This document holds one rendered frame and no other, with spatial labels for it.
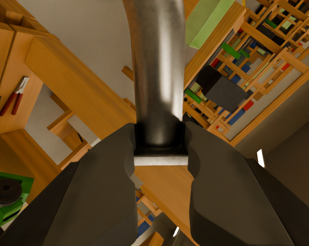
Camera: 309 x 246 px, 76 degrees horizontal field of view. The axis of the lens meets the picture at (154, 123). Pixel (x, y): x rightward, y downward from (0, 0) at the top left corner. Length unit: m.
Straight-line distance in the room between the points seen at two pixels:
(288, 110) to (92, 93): 9.96
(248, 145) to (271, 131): 1.20
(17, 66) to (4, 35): 0.10
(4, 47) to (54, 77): 0.13
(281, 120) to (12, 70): 10.09
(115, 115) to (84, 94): 0.11
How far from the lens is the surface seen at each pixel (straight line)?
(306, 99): 10.32
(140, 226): 6.08
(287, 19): 9.55
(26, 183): 0.71
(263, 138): 10.47
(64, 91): 0.59
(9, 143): 0.86
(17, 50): 0.67
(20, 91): 0.75
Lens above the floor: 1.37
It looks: 10 degrees down
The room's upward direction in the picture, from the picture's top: 133 degrees clockwise
